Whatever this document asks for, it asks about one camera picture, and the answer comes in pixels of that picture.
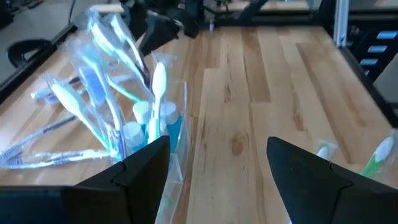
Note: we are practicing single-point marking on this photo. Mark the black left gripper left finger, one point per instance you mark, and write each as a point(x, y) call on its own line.
point(140, 186)

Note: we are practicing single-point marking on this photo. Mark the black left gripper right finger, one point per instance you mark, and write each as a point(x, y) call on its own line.
point(304, 186)

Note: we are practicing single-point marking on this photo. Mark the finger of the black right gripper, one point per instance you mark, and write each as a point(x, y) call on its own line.
point(188, 26)
point(158, 34)

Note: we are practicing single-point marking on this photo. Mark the clear acrylic organizer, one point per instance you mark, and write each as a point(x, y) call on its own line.
point(182, 161)

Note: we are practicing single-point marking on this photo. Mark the teal toothbrush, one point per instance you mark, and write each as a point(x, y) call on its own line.
point(101, 39)

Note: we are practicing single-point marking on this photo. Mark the toothbrushes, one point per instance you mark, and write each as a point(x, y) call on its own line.
point(66, 99)

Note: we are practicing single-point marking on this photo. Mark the black control box with labels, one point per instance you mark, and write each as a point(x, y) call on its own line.
point(382, 42)

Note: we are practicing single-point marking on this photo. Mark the silver aluminium extrusion post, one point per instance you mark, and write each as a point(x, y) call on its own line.
point(341, 21)

